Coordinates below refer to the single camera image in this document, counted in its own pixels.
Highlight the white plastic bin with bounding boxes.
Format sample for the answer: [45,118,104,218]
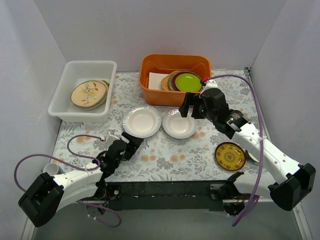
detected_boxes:
[48,60,117,123]

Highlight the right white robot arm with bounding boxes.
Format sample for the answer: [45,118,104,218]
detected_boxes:
[179,87,316,211]

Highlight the floral pattern table mat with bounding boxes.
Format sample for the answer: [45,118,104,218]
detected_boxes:
[49,69,281,183]

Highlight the black aluminium base frame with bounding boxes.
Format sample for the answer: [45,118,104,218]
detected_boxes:
[29,172,301,218]

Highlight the yellow brown ornate plate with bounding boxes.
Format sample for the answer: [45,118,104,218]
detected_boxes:
[214,142,246,172]

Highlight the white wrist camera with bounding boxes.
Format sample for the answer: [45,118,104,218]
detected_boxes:
[200,77,218,94]
[105,132,121,145]

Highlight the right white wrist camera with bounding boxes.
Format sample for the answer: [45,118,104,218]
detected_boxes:
[200,77,218,94]

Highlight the large white paper plate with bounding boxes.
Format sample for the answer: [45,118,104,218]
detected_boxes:
[122,104,162,139]

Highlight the lime green round plate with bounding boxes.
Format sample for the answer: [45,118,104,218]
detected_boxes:
[174,73,202,93]

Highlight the white watermelon pattern plate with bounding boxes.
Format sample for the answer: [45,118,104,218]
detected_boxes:
[74,79,111,110]

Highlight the orange plastic bin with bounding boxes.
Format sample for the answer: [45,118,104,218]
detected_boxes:
[138,54,212,107]

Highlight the small white paper plate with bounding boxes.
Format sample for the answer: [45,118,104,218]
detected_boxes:
[162,109,197,139]

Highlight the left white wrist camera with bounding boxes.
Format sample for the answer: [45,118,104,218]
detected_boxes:
[105,132,121,145]

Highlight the grey speckled plate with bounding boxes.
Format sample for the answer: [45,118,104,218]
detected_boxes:
[167,71,179,91]

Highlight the white paper sheet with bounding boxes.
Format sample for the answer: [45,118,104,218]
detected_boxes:
[148,72,168,90]

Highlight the small woven bamboo tray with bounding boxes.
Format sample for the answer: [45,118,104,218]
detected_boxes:
[161,71,179,91]

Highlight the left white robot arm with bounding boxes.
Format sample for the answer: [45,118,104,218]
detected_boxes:
[18,132,144,228]

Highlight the white ceramic cup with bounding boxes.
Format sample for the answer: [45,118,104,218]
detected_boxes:
[43,163,64,176]

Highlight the tan bird pattern plate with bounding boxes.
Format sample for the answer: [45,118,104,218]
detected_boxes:
[70,80,108,108]

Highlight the white bowl teal rim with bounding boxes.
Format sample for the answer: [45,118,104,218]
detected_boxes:
[244,150,260,165]

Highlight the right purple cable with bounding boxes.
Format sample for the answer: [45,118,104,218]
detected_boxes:
[203,74,265,227]

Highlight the dark red plate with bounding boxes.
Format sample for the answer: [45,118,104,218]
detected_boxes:
[171,70,205,93]

